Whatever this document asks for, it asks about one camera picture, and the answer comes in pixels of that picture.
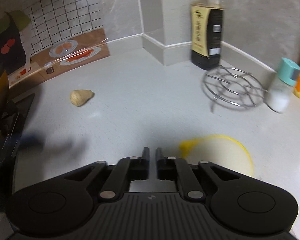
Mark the salt shaker with teal lid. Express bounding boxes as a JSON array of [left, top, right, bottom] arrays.
[[265, 57, 300, 114]]

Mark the printed kitchen wall sticker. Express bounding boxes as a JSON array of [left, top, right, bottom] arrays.
[[0, 0, 110, 88]]

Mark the ginger piece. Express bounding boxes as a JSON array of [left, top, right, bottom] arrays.
[[70, 89, 94, 107]]

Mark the metal wire trivet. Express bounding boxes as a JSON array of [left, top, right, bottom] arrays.
[[202, 65, 269, 113]]

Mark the dark soy sauce bottle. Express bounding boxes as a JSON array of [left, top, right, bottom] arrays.
[[190, 0, 224, 71]]

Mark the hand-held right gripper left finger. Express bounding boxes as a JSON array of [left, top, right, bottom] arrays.
[[64, 147, 150, 201]]

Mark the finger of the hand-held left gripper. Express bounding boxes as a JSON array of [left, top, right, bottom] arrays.
[[5, 130, 75, 155]]

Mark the yellow round scrubber pad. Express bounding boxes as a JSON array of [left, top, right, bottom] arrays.
[[179, 134, 254, 178]]

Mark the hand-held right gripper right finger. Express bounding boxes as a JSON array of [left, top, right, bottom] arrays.
[[155, 147, 240, 201]]

